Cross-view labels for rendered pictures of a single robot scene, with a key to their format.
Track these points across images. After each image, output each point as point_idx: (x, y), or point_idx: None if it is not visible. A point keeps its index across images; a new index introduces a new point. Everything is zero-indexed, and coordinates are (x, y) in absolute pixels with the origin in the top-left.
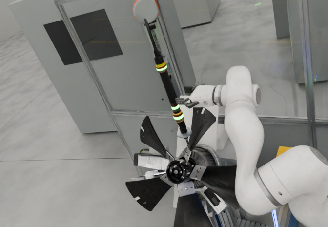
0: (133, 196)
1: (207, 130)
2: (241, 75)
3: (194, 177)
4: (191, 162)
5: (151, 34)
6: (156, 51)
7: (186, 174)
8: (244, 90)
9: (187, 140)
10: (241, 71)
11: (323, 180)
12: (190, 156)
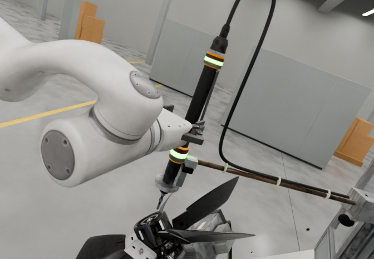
0: (161, 205)
1: (176, 232)
2: (65, 41)
3: (133, 244)
4: (167, 251)
5: None
6: (222, 27)
7: (138, 230)
8: (19, 46)
9: (161, 197)
10: (82, 44)
11: None
12: (162, 233)
